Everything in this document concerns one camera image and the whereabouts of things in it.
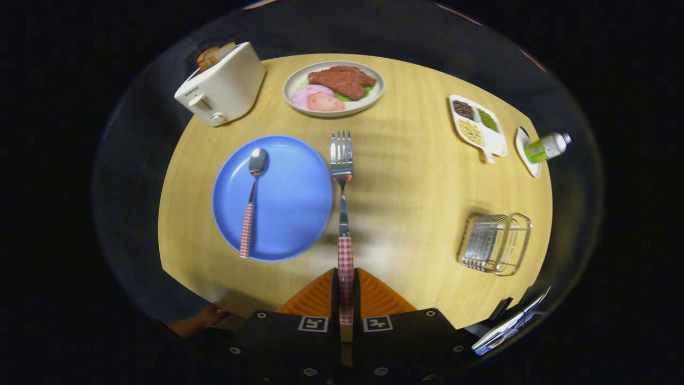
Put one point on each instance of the white toaster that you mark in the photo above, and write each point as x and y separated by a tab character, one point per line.
230	85

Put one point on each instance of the white divided bean dish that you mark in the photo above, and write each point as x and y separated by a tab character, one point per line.
497	144

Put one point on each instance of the pink ham slice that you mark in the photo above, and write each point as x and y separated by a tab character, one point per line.
304	95

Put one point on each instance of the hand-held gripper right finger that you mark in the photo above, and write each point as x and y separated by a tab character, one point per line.
356	299

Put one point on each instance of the brown bread slice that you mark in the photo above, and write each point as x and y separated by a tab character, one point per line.
206	58
224	51

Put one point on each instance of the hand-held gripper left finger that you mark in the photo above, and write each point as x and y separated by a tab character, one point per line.
335	299

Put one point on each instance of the green label bottle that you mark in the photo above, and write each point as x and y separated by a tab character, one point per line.
539	148

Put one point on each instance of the small white saucer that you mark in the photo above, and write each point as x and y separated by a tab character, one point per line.
534	168

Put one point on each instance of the green lettuce leaf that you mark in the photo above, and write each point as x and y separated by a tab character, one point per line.
344	98

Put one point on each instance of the white oval food plate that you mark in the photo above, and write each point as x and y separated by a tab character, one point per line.
295	83

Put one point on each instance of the red ham slice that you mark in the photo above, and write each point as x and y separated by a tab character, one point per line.
326	102

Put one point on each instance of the brown meat slab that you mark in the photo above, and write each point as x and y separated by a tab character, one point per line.
342	80

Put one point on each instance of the blue round plate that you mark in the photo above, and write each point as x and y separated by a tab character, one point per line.
294	198

